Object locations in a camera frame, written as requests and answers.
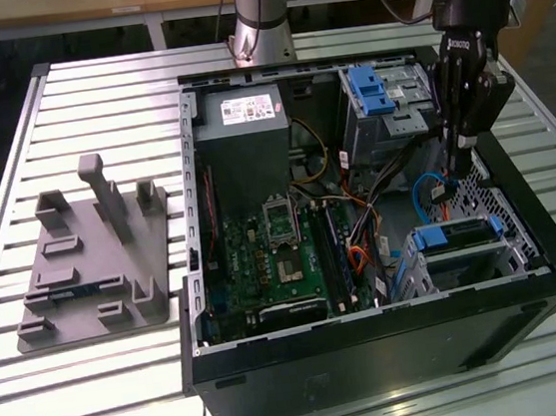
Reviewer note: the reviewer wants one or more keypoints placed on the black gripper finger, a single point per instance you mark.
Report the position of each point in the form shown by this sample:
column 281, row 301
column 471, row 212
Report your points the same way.
column 491, row 93
column 452, row 108

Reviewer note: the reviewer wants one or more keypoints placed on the hard disk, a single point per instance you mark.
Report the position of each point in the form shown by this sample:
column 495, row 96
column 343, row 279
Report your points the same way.
column 432, row 236

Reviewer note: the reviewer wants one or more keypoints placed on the metal disk bay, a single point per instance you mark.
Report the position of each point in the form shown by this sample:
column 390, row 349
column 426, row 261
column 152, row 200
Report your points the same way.
column 466, row 272

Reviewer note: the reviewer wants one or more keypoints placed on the black RAM slot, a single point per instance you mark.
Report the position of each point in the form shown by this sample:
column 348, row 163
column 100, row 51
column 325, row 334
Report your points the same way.
column 325, row 258

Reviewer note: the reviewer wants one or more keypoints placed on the metal drive cage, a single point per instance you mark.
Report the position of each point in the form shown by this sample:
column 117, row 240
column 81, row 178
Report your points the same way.
column 399, row 126

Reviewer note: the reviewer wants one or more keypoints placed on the blue drive latch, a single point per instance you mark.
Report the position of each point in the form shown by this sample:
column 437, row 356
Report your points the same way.
column 368, row 92

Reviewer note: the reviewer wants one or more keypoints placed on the RAM stick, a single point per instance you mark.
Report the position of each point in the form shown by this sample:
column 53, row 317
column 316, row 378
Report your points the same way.
column 339, row 251

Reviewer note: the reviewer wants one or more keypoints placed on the grey power supply unit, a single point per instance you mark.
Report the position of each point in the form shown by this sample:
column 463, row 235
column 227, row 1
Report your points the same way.
column 247, row 161

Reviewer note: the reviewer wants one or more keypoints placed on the CPU socket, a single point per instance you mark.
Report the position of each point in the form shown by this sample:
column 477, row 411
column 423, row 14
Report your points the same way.
column 288, row 264

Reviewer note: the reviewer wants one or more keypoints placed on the black graphics card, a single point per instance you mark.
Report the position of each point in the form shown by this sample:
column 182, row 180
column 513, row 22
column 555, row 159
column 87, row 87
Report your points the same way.
column 290, row 312

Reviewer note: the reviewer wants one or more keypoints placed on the black PC case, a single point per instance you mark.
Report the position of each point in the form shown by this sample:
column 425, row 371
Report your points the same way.
column 375, row 357

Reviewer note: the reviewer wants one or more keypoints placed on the green motherboard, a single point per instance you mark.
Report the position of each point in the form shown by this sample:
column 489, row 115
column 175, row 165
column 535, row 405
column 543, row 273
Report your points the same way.
column 245, row 272

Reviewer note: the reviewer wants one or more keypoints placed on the grey parts rack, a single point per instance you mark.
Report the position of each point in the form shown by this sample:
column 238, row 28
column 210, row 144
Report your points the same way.
column 91, row 239

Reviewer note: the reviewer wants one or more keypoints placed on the black table corner cap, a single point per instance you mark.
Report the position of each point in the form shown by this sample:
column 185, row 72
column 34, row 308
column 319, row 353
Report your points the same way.
column 40, row 70

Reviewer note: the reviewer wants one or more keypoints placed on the white bench frame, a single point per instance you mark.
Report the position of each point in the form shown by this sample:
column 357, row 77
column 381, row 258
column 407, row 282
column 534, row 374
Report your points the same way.
column 156, row 31

